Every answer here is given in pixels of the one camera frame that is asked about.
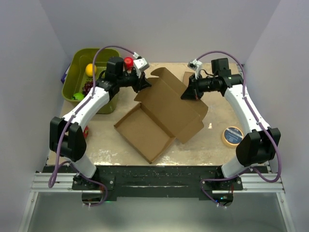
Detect yellow lemon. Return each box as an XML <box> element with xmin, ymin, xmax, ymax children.
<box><xmin>85</xmin><ymin>63</ymin><xmax>97</xmax><ymax>77</ymax></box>

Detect brown cardboard box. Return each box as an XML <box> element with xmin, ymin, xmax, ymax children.
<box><xmin>114</xmin><ymin>67</ymin><xmax>208</xmax><ymax>163</ymax></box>

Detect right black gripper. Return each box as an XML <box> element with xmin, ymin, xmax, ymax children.
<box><xmin>181</xmin><ymin>72</ymin><xmax>218</xmax><ymax>101</ymax></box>

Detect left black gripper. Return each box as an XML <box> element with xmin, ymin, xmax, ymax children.
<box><xmin>117</xmin><ymin>69</ymin><xmax>152</xmax><ymax>94</ymax></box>

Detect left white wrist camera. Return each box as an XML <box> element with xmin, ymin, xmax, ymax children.
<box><xmin>133</xmin><ymin>58</ymin><xmax>149</xmax><ymax>73</ymax></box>

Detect green plastic basket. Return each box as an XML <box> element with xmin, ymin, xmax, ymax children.
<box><xmin>62</xmin><ymin>48</ymin><xmax>120</xmax><ymax>107</ymax></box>

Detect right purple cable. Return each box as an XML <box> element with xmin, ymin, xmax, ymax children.
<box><xmin>195</xmin><ymin>50</ymin><xmax>282</xmax><ymax>183</ymax></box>

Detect small closed cardboard box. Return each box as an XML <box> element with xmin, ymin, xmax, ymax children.
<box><xmin>183</xmin><ymin>72</ymin><xmax>195</xmax><ymax>87</ymax></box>

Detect masking tape roll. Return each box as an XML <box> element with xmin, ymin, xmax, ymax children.
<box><xmin>221</xmin><ymin>126</ymin><xmax>244</xmax><ymax>148</ymax></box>

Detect red apple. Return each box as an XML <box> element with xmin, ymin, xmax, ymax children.
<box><xmin>124</xmin><ymin>57</ymin><xmax>133</xmax><ymax>70</ymax></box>

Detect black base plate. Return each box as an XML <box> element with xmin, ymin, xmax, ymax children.
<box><xmin>47</xmin><ymin>164</ymin><xmax>261</xmax><ymax>205</ymax></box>

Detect purple cable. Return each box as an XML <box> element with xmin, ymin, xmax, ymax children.
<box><xmin>195</xmin><ymin>50</ymin><xmax>282</xmax><ymax>183</ymax></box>
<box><xmin>48</xmin><ymin>45</ymin><xmax>140</xmax><ymax>189</ymax></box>

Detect pink dragon fruit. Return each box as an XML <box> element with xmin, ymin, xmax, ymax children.
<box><xmin>83</xmin><ymin>126</ymin><xmax>89</xmax><ymax>139</ymax></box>

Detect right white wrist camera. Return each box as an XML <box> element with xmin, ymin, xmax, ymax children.
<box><xmin>187</xmin><ymin>59</ymin><xmax>203</xmax><ymax>79</ymax></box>

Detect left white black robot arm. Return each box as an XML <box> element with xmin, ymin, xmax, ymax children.
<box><xmin>49</xmin><ymin>57</ymin><xmax>151</xmax><ymax>189</ymax></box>

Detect blue white booklet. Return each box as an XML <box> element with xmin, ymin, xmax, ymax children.
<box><xmin>60</xmin><ymin>64</ymin><xmax>71</xmax><ymax>84</ymax></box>

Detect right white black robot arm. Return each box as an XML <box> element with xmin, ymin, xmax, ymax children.
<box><xmin>181</xmin><ymin>58</ymin><xmax>281</xmax><ymax>190</ymax></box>

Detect aluminium frame rail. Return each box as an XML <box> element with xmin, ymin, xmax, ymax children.
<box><xmin>18</xmin><ymin>63</ymin><xmax>297</xmax><ymax>232</ymax></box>

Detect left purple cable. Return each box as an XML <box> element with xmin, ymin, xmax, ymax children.
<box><xmin>48</xmin><ymin>45</ymin><xmax>140</xmax><ymax>189</ymax></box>

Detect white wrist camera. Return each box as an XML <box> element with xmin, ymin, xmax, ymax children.
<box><xmin>187</xmin><ymin>59</ymin><xmax>203</xmax><ymax>79</ymax></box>
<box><xmin>133</xmin><ymin>58</ymin><xmax>149</xmax><ymax>73</ymax></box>

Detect dark purple grapes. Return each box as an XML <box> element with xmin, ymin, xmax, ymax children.
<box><xmin>82</xmin><ymin>81</ymin><xmax>93</xmax><ymax>96</ymax></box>

